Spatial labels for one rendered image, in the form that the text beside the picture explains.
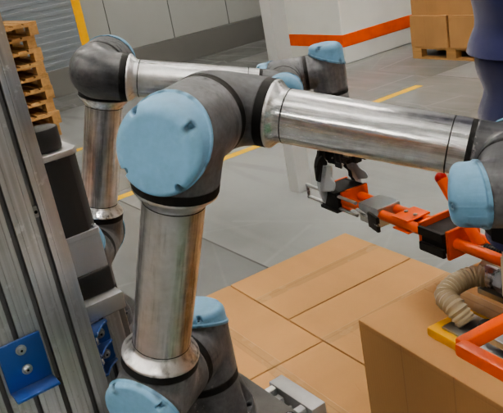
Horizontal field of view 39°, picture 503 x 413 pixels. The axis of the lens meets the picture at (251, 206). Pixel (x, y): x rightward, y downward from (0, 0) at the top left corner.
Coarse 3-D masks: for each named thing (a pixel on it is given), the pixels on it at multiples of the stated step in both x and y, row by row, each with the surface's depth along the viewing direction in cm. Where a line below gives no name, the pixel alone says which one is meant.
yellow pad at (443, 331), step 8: (440, 320) 132; (448, 320) 131; (472, 320) 129; (480, 320) 124; (432, 328) 130; (440, 328) 129; (448, 328) 128; (456, 328) 128; (464, 328) 127; (472, 328) 127; (432, 336) 130; (440, 336) 128; (448, 336) 127; (456, 336) 126; (448, 344) 126; (488, 344) 121; (496, 352) 119
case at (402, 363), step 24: (432, 288) 146; (384, 312) 141; (408, 312) 139; (432, 312) 138; (480, 312) 135; (360, 336) 141; (384, 336) 134; (408, 336) 132; (384, 360) 136; (408, 360) 129; (432, 360) 124; (456, 360) 123; (384, 384) 139; (408, 384) 132; (432, 384) 125; (456, 384) 118; (480, 384) 116; (384, 408) 142; (408, 408) 134; (432, 408) 127; (456, 408) 121; (480, 408) 115
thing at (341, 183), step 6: (336, 180) 171; (342, 180) 171; (348, 180) 170; (354, 180) 169; (336, 186) 168; (342, 186) 167; (348, 186) 166; (354, 186) 166; (360, 186) 166; (366, 186) 166; (342, 192) 164; (348, 192) 164; (354, 192) 165; (366, 192) 167; (354, 198) 165; (342, 204) 164
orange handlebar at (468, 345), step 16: (352, 208) 162; (400, 208) 153; (416, 208) 150; (400, 224) 147; (416, 224) 144; (464, 240) 133; (480, 256) 129; (496, 256) 126; (496, 320) 107; (464, 336) 104; (480, 336) 104; (496, 336) 106; (464, 352) 102; (480, 352) 100; (480, 368) 100; (496, 368) 97
